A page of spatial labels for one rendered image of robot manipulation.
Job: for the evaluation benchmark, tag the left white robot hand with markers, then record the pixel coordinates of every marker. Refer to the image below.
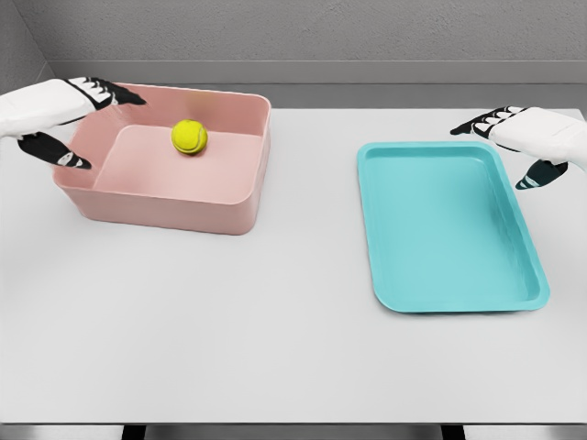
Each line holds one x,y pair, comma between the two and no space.
50,103

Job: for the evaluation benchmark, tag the blue plastic tray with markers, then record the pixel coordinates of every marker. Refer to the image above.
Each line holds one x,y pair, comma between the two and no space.
449,224

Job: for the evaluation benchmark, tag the pink plastic basket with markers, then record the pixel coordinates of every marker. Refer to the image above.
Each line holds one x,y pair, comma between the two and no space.
169,156

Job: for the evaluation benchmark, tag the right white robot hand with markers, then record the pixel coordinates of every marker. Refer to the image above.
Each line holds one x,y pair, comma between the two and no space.
536,128

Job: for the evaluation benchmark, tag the yellow tennis ball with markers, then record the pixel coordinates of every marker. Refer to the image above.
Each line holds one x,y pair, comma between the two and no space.
189,136

